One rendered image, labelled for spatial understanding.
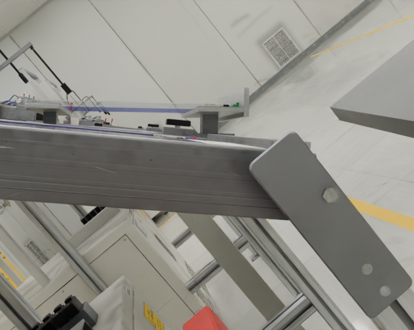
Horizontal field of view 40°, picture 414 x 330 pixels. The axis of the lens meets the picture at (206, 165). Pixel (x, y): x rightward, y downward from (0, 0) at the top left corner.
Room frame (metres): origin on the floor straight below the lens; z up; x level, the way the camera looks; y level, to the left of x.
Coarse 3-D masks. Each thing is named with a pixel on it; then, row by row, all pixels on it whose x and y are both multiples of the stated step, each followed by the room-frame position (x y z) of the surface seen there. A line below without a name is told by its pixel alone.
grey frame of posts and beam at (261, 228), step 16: (256, 224) 1.21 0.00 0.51; (272, 240) 1.21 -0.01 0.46; (272, 256) 1.22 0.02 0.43; (288, 256) 1.20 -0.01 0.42; (0, 272) 1.21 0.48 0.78; (288, 272) 1.20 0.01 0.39; (304, 272) 1.20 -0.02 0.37; (0, 288) 1.17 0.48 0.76; (304, 288) 1.20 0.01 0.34; (320, 288) 1.20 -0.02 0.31; (0, 304) 1.17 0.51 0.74; (16, 304) 1.17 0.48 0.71; (320, 304) 1.20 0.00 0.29; (400, 304) 0.46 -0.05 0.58; (16, 320) 1.17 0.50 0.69; (32, 320) 1.17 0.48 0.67; (336, 320) 1.21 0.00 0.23; (384, 320) 0.46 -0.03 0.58; (400, 320) 0.46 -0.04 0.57
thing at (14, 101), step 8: (16, 104) 1.29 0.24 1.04; (24, 104) 1.29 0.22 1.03; (64, 104) 1.30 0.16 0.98; (72, 104) 1.30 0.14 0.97; (80, 104) 1.30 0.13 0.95; (88, 104) 1.30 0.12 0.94; (96, 104) 1.30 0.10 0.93; (104, 104) 1.30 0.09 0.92; (112, 104) 1.31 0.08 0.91; (120, 104) 1.31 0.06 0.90; (128, 104) 1.31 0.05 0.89; (136, 104) 1.31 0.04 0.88; (144, 104) 1.31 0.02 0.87; (152, 104) 1.31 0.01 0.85; (160, 104) 1.31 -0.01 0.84; (168, 104) 1.31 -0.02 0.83; (176, 104) 1.32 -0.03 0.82; (184, 104) 1.32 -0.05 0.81; (192, 104) 1.32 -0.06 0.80; (200, 104) 1.32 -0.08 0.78; (232, 104) 1.33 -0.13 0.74
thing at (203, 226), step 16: (192, 224) 1.39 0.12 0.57; (208, 224) 1.39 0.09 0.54; (208, 240) 1.39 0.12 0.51; (224, 240) 1.39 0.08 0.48; (224, 256) 1.39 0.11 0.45; (240, 256) 1.39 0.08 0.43; (240, 272) 1.39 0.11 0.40; (256, 272) 1.39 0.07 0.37; (240, 288) 1.39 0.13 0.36; (256, 288) 1.39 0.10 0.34; (256, 304) 1.39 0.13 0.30; (272, 304) 1.39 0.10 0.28
